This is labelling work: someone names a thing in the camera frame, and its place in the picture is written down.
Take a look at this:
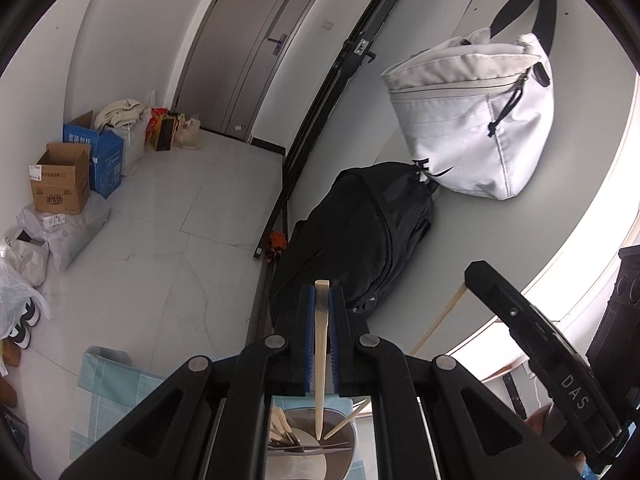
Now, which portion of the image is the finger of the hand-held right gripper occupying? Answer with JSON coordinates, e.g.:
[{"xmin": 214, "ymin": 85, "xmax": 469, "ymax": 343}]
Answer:
[{"xmin": 464, "ymin": 260, "xmax": 547, "ymax": 352}]

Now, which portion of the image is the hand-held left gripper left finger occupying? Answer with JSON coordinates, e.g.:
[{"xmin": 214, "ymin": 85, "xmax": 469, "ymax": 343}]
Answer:
[{"xmin": 59, "ymin": 282, "xmax": 317, "ymax": 480}]

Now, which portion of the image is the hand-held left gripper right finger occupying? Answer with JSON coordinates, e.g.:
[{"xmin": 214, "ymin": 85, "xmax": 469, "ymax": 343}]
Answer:
[{"xmin": 330, "ymin": 284, "xmax": 583, "ymax": 480}]

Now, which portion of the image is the white grey utensil holder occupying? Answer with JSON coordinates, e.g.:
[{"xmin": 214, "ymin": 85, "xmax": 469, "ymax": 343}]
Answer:
[{"xmin": 264, "ymin": 402, "xmax": 360, "ymax": 480}]

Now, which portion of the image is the white shoulder bag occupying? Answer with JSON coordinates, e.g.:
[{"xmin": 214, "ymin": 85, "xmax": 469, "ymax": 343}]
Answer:
[{"xmin": 381, "ymin": 0, "xmax": 558, "ymax": 201}]

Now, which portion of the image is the person's right hand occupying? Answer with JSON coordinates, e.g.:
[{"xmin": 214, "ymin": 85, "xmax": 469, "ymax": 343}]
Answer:
[{"xmin": 527, "ymin": 404, "xmax": 586, "ymax": 461}]

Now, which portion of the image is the orange black tool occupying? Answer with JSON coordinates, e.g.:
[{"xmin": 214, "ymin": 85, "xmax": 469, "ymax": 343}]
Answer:
[{"xmin": 265, "ymin": 230, "xmax": 288, "ymax": 261}]

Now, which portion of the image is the black backpack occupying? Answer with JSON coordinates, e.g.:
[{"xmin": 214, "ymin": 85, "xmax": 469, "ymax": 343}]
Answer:
[{"xmin": 270, "ymin": 161, "xmax": 441, "ymax": 331}]

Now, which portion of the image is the large grey parcel bag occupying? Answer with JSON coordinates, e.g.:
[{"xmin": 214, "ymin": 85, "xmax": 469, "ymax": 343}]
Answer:
[{"xmin": 45, "ymin": 192, "xmax": 111, "ymax": 273}]

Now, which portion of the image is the yellow red paper bag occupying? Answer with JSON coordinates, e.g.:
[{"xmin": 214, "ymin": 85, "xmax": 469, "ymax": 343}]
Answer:
[{"xmin": 146, "ymin": 107, "xmax": 177, "ymax": 152}]

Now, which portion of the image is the blue cardboard box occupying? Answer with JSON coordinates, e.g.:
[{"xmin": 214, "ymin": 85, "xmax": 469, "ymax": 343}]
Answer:
[{"xmin": 62, "ymin": 110, "xmax": 125, "ymax": 200}]

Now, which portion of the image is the black white sneaker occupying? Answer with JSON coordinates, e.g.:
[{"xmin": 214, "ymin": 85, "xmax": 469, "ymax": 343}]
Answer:
[
  {"xmin": 9, "ymin": 320, "xmax": 33, "ymax": 348},
  {"xmin": 20, "ymin": 297, "xmax": 42, "ymax": 328}
]

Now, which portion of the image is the clear plastic bag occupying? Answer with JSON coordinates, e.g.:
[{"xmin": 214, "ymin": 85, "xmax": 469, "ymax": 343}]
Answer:
[{"xmin": 0, "ymin": 255, "xmax": 51, "ymax": 336}]

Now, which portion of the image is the white parcel bag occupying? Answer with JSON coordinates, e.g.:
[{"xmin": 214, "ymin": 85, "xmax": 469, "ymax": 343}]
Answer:
[{"xmin": 0, "ymin": 232, "xmax": 51, "ymax": 286}]

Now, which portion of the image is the brown cardboard box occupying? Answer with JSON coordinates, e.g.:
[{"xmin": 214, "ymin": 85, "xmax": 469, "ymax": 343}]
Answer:
[{"xmin": 29, "ymin": 142, "xmax": 92, "ymax": 216}]

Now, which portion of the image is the beige folded cloth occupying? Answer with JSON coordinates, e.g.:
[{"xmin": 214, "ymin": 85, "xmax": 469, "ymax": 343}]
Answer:
[{"xmin": 95, "ymin": 100, "xmax": 146, "ymax": 131}]

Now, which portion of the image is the small grey parcel bag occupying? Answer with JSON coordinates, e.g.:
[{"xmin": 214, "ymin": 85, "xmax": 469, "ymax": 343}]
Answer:
[{"xmin": 17, "ymin": 207, "xmax": 51, "ymax": 238}]

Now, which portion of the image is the grey door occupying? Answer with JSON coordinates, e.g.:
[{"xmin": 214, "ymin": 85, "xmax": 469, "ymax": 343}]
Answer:
[{"xmin": 177, "ymin": 0, "xmax": 341, "ymax": 141}]

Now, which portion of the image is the black metal frame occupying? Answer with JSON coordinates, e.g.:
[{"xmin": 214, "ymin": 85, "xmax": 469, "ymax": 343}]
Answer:
[{"xmin": 252, "ymin": 0, "xmax": 428, "ymax": 261}]

